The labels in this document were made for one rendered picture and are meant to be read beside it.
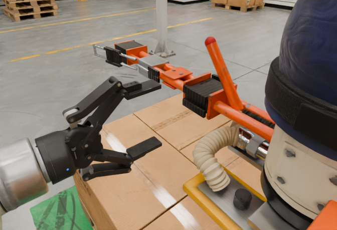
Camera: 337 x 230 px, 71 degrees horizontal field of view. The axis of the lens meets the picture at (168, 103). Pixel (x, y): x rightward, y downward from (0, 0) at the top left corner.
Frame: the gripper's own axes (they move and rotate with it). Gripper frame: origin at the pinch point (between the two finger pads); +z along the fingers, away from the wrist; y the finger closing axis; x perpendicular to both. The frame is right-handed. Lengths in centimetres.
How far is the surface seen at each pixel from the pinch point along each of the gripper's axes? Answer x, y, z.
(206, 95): 3.3, -2.3, 11.2
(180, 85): -5.2, -1.2, 11.3
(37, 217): -80, 104, -31
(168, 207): -9, 49, 11
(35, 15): -653, 95, 94
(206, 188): 13.3, 10.0, 2.5
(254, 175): 1, 49, 48
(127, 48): -30.5, -3.1, 11.8
